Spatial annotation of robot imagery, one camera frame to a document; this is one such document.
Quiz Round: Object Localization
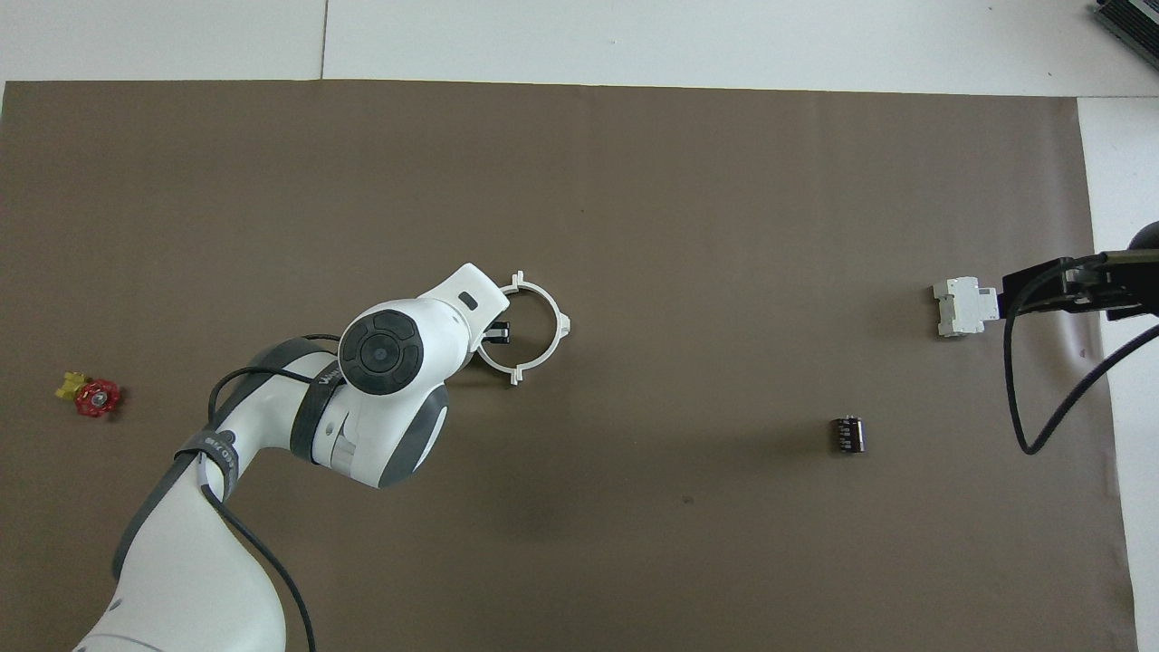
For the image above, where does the white half-ring pipe clamp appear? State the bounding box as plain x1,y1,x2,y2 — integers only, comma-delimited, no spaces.
512,270,572,386
474,272,528,388

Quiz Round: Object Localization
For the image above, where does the grey finned device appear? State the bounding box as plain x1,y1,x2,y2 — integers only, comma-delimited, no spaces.
1093,0,1159,57

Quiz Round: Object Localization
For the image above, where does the red and yellow valve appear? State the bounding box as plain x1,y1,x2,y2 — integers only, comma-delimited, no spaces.
54,369,123,419

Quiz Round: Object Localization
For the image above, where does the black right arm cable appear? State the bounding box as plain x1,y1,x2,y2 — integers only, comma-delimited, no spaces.
1003,258,1159,455

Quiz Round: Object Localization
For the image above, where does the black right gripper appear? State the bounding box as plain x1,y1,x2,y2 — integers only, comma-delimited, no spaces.
1003,222,1159,322

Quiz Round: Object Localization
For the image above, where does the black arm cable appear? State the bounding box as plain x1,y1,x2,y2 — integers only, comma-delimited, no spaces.
205,333,318,652
1003,258,1159,455

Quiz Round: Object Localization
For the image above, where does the white circuit breaker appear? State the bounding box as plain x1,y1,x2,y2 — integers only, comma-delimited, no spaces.
933,276,1001,339

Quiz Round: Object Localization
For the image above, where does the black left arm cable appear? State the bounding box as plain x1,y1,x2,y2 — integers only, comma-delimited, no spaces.
205,333,318,652

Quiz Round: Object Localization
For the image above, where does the brown paper mat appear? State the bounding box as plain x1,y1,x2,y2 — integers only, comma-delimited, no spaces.
0,80,1140,652

